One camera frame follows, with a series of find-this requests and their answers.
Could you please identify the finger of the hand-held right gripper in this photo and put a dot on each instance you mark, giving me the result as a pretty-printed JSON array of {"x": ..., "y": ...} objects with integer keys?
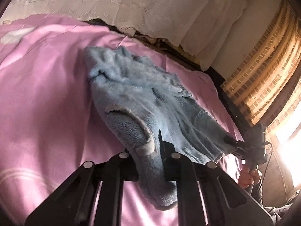
[
  {"x": 231, "y": 142},
  {"x": 241, "y": 152}
]

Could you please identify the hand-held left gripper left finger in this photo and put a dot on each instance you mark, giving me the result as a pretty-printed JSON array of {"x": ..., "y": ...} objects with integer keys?
[{"x": 120, "y": 167}]

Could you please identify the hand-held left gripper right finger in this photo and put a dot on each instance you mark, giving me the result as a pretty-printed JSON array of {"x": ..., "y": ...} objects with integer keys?
[{"x": 169, "y": 164}]

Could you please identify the blue fleece jacket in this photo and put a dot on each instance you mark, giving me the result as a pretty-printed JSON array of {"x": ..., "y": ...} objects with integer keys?
[{"x": 141, "y": 98}]

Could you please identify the person's right forearm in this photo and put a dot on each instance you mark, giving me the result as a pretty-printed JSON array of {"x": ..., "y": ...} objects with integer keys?
[{"x": 258, "y": 197}]

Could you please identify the person's right hand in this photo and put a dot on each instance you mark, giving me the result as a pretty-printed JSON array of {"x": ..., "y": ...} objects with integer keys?
[{"x": 247, "y": 179}]

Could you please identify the bright window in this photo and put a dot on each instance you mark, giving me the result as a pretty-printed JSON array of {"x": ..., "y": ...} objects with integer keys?
[{"x": 291, "y": 157}]

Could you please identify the brick-patterned curtain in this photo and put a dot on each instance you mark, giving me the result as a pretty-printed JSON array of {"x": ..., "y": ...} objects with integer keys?
[{"x": 263, "y": 75}]

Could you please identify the pink bed sheet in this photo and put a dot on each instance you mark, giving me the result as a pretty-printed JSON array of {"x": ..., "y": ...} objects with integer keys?
[{"x": 47, "y": 98}]

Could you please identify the white lace cloth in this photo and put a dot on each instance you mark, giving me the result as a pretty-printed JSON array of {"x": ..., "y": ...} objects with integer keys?
[{"x": 117, "y": 0}]

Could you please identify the black bed frame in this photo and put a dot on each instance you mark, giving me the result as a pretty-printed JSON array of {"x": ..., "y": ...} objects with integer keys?
[{"x": 235, "y": 108}]

